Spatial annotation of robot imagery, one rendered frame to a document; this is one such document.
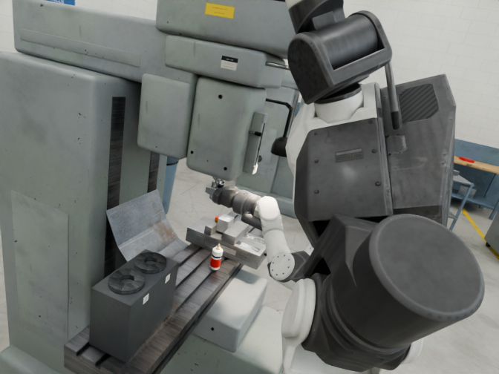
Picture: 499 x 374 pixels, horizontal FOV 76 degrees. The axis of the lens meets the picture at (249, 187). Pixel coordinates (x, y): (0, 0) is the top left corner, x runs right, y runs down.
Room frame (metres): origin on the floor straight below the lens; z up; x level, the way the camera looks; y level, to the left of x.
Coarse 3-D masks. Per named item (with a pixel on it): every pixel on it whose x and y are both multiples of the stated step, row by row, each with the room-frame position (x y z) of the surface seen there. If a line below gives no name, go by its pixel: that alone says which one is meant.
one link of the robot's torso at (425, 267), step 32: (352, 224) 0.37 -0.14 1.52; (384, 224) 0.31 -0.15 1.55; (416, 224) 0.32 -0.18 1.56; (320, 256) 0.44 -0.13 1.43; (352, 256) 0.32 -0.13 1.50; (384, 256) 0.28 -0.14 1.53; (416, 256) 0.28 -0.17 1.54; (448, 256) 0.29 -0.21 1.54; (352, 288) 0.30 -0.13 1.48; (384, 288) 0.26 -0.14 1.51; (416, 288) 0.26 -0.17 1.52; (448, 288) 0.26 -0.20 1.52; (480, 288) 0.27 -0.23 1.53; (352, 320) 0.30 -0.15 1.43; (384, 320) 0.27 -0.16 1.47; (416, 320) 0.24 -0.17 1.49; (448, 320) 0.24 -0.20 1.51; (384, 352) 0.30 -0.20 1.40
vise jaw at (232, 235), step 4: (236, 224) 1.28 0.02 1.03; (240, 224) 1.29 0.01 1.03; (244, 224) 1.30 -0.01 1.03; (232, 228) 1.24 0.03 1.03; (236, 228) 1.25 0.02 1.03; (240, 228) 1.25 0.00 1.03; (244, 228) 1.26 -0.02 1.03; (224, 232) 1.19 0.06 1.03; (228, 232) 1.19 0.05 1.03; (232, 232) 1.20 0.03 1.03; (236, 232) 1.21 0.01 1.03; (240, 232) 1.22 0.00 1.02; (244, 232) 1.27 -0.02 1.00; (224, 236) 1.18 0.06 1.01; (228, 236) 1.18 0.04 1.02; (232, 236) 1.17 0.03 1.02; (236, 236) 1.18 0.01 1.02; (240, 236) 1.22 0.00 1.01; (224, 240) 1.18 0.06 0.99; (228, 240) 1.18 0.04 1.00; (232, 240) 1.17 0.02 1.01; (236, 240) 1.18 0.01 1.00; (232, 244) 1.17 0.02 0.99
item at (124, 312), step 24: (144, 264) 0.75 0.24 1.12; (168, 264) 0.79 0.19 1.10; (96, 288) 0.63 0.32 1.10; (120, 288) 0.64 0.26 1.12; (144, 288) 0.67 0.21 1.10; (168, 288) 0.77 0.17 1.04; (96, 312) 0.63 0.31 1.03; (120, 312) 0.61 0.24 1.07; (144, 312) 0.66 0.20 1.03; (168, 312) 0.79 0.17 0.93; (96, 336) 0.63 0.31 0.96; (120, 336) 0.61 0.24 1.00; (144, 336) 0.67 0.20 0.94
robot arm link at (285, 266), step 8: (312, 248) 0.75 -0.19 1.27; (280, 256) 0.75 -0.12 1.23; (288, 256) 0.74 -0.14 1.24; (296, 256) 0.73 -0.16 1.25; (304, 256) 0.73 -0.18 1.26; (272, 264) 0.75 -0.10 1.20; (280, 264) 0.73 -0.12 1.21; (288, 264) 0.72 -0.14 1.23; (296, 264) 0.71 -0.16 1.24; (304, 264) 0.70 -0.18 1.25; (272, 272) 0.73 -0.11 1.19; (280, 272) 0.71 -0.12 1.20; (288, 272) 0.70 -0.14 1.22; (296, 272) 0.70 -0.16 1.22; (296, 280) 0.70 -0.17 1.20
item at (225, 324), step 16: (240, 272) 1.20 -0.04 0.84; (240, 288) 1.10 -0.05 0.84; (256, 288) 1.12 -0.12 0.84; (224, 304) 0.98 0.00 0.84; (240, 304) 1.00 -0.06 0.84; (256, 304) 1.05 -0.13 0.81; (208, 320) 0.91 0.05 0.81; (224, 320) 0.91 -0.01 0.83; (240, 320) 0.92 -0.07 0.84; (208, 336) 0.91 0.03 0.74; (224, 336) 0.89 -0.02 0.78; (240, 336) 0.90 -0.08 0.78
